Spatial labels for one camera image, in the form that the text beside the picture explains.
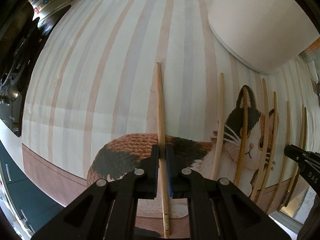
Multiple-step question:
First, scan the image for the wooden chopstick outermost right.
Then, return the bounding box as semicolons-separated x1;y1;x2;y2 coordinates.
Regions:
282;107;308;208

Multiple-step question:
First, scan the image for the wooden chopstick on cat ear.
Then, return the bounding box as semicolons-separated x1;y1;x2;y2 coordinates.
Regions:
234;87;248;186

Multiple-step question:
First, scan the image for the dark stove top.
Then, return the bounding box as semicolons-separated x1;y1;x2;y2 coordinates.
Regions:
1;2;71;137

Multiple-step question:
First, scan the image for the dark teal cabinet front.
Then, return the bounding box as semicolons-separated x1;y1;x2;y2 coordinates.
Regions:
1;145;63;233

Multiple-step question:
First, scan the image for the white ceramic utensil holder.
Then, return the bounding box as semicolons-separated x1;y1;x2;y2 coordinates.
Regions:
208;0;319;74

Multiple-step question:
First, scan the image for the striped cat print placemat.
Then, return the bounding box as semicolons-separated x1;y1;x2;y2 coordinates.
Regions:
22;0;319;211

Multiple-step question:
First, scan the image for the wooden chopstick mid right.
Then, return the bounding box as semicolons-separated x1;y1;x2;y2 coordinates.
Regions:
266;101;291;215

